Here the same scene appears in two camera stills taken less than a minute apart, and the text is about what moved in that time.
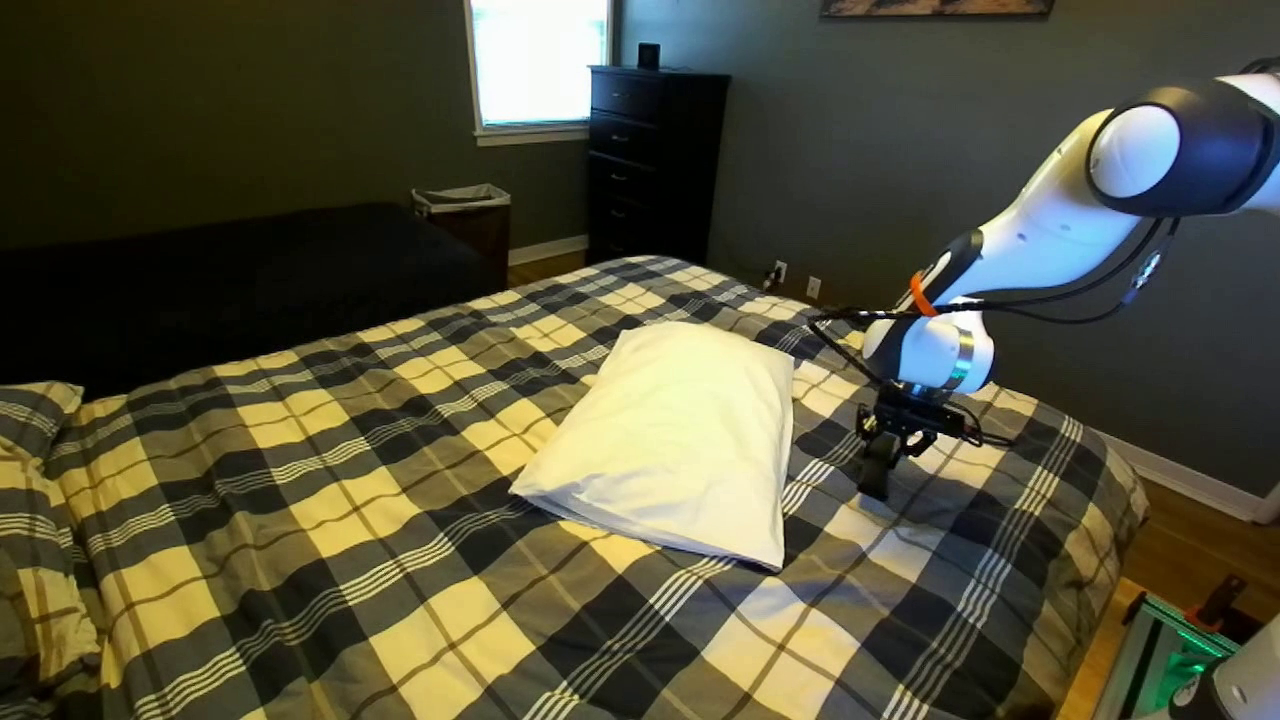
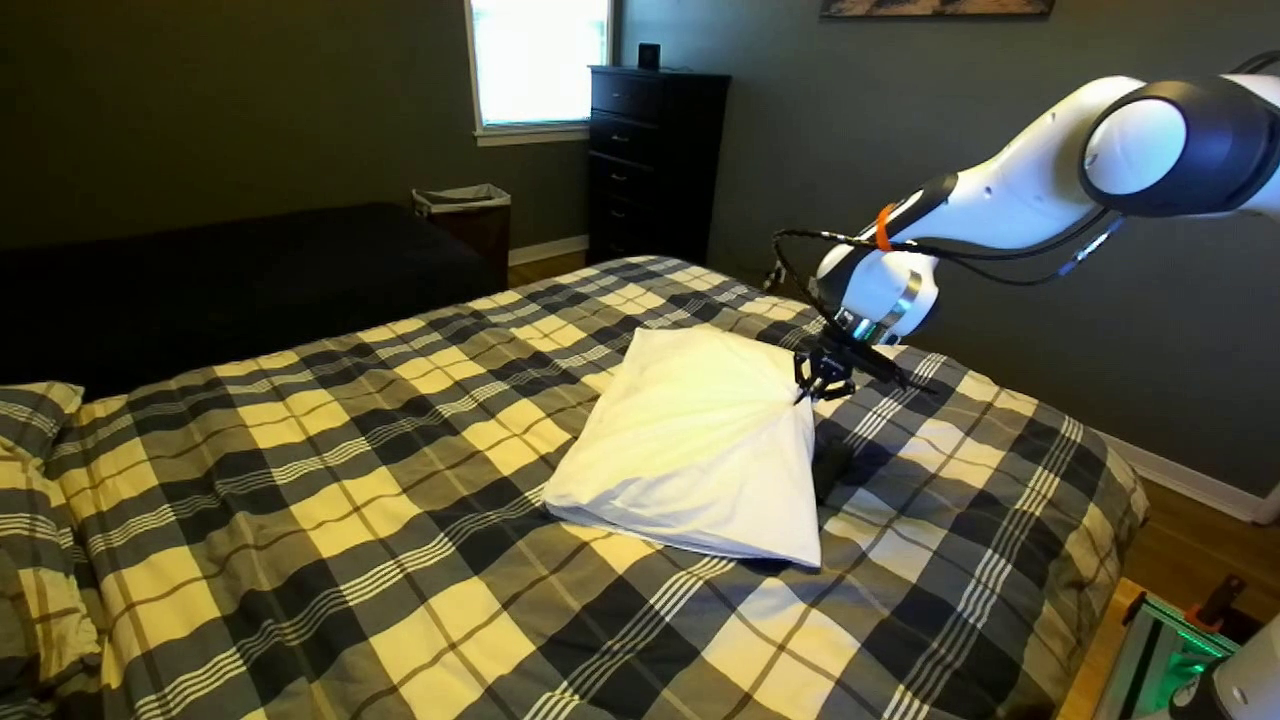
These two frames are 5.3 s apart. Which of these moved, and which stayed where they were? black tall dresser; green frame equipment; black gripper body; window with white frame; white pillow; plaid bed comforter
Moved: white pillow; black gripper body
Stayed: plaid bed comforter; green frame equipment; black tall dresser; window with white frame
